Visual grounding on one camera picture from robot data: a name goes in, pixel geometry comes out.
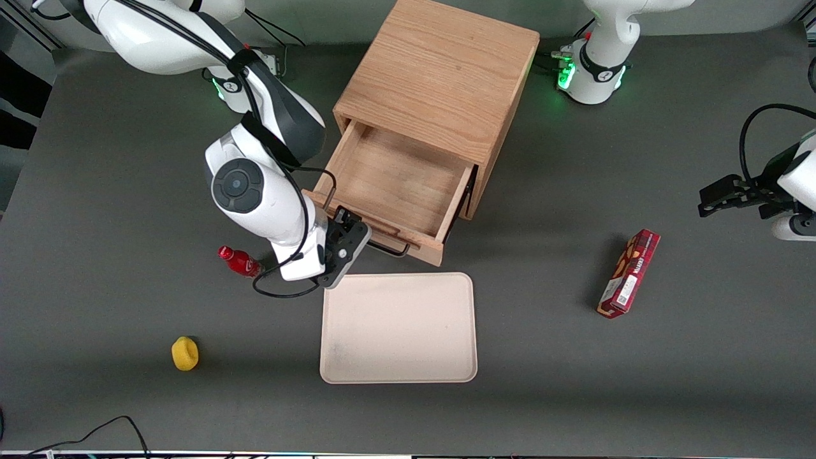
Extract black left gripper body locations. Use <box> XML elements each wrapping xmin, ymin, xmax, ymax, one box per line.
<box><xmin>732</xmin><ymin>180</ymin><xmax>798</xmax><ymax>221</ymax></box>

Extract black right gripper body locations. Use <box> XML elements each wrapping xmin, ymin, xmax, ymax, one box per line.
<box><xmin>316</xmin><ymin>215</ymin><xmax>373</xmax><ymax>290</ymax></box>

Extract long black drawer handle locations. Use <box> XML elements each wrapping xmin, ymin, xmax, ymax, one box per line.
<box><xmin>323</xmin><ymin>186</ymin><xmax>412</xmax><ymax>259</ymax></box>

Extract wooden drawer with shallow front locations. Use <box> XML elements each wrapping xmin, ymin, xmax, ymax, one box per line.
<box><xmin>302</xmin><ymin>119</ymin><xmax>479</xmax><ymax>268</ymax></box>

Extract oak wooden drawer cabinet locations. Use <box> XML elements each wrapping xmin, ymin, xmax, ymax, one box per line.
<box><xmin>333</xmin><ymin>0</ymin><xmax>541</xmax><ymax>221</ymax></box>

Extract beige rectangular tray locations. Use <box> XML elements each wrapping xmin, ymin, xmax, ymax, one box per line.
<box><xmin>319</xmin><ymin>272</ymin><xmax>479</xmax><ymax>385</ymax></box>

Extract red soda bottle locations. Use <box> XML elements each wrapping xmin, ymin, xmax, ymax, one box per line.
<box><xmin>218</xmin><ymin>245</ymin><xmax>263</xmax><ymax>279</ymax></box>

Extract red cookie box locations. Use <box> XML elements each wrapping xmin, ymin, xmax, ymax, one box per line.
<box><xmin>597</xmin><ymin>228</ymin><xmax>662</xmax><ymax>320</ymax></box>

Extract yellow lemon toy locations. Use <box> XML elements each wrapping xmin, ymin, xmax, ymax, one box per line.
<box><xmin>171</xmin><ymin>336</ymin><xmax>200</xmax><ymax>372</ymax></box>

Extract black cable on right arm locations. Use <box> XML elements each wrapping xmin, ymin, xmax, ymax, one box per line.
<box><xmin>118</xmin><ymin>0</ymin><xmax>337</xmax><ymax>300</ymax></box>

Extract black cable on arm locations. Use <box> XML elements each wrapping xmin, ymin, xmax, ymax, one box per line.
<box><xmin>739</xmin><ymin>103</ymin><xmax>816</xmax><ymax>187</ymax></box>
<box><xmin>118</xmin><ymin>0</ymin><xmax>337</xmax><ymax>300</ymax></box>

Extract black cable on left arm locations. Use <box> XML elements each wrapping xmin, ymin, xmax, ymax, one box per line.
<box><xmin>739</xmin><ymin>103</ymin><xmax>816</xmax><ymax>187</ymax></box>

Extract black cables at right arm base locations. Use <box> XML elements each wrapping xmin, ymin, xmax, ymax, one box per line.
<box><xmin>244</xmin><ymin>8</ymin><xmax>307</xmax><ymax>80</ymax></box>

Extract black cables at arm base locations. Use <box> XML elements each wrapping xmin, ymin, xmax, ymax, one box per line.
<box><xmin>244</xmin><ymin>8</ymin><xmax>307</xmax><ymax>80</ymax></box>
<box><xmin>534</xmin><ymin>18</ymin><xmax>597</xmax><ymax>72</ymax></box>

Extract black cables at left arm base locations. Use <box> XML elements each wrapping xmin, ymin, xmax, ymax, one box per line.
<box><xmin>534</xmin><ymin>18</ymin><xmax>597</xmax><ymax>72</ymax></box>

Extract black cable on floor edge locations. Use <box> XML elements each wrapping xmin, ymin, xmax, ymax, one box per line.
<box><xmin>0</xmin><ymin>416</ymin><xmax>151</xmax><ymax>459</ymax></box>

